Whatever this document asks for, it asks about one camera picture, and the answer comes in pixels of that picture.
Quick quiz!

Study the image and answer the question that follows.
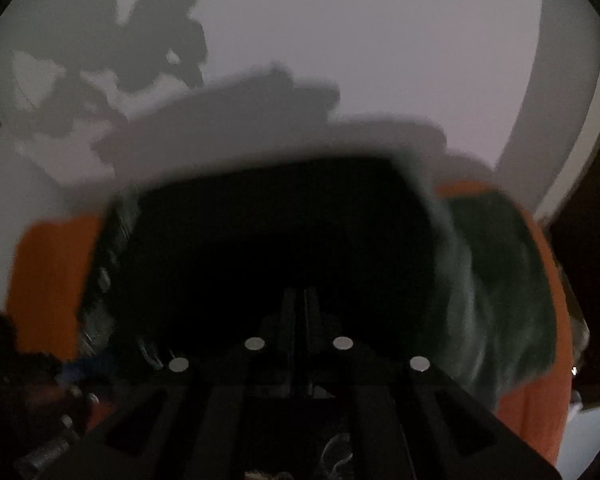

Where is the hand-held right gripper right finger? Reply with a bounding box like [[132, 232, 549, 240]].
[[300, 288, 563, 480]]

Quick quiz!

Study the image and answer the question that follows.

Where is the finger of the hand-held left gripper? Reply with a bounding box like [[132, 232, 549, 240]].
[[55, 352, 121, 433]]

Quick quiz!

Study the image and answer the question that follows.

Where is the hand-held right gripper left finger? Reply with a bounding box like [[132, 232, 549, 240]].
[[45, 287, 299, 480]]

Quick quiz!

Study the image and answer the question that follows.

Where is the black white-patterned garment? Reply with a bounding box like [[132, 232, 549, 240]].
[[77, 155, 451, 480]]

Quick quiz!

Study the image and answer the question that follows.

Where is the orange blanket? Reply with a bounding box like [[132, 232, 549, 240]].
[[5, 180, 573, 468]]

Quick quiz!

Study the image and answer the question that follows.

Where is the folded dark green garment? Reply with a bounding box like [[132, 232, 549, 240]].
[[395, 157, 558, 408]]

